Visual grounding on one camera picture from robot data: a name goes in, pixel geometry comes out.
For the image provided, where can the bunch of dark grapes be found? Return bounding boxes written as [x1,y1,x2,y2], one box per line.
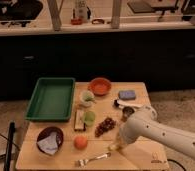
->
[95,117,116,137]

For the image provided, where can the brown white sponge block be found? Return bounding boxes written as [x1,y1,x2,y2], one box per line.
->
[74,109,85,131]

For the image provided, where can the blue sponge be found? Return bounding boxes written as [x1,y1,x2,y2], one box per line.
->
[118,90,136,100]

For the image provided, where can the silver fork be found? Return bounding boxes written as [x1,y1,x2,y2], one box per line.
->
[75,152,111,167]

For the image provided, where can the orange bowl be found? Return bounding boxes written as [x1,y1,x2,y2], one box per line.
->
[88,77,111,96]

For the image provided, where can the black pole left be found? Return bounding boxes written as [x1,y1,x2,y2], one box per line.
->
[3,122,15,171]

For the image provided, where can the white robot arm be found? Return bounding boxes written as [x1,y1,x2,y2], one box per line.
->
[114,105,195,159]

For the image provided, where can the black cable on floor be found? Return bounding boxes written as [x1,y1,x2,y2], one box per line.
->
[166,158,189,171]

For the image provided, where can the dark bowl with white cloth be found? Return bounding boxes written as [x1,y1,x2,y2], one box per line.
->
[36,126,64,155]

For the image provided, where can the red object on shelf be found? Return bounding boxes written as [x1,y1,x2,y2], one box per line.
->
[71,18,83,25]

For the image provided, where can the green plastic tray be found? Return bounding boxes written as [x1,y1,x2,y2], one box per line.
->
[25,78,75,122]

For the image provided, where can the orange fruit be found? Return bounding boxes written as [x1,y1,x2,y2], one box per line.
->
[74,135,88,150]

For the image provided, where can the black office chair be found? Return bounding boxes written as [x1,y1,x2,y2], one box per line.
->
[0,0,43,27]

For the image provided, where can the dark metal cup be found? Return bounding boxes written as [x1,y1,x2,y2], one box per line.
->
[122,106,135,122]

